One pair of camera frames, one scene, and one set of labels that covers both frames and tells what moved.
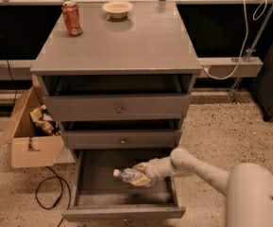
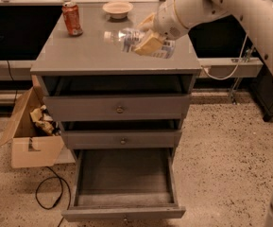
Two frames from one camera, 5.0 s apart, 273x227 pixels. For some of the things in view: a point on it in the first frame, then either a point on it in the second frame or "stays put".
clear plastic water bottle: x=129 y=175 → x=127 y=40
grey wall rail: x=211 y=68 stays put
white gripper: x=154 y=169 → x=167 y=20
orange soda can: x=72 y=18 stays put
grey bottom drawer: x=100 y=196 stays put
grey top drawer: x=120 y=107 stays put
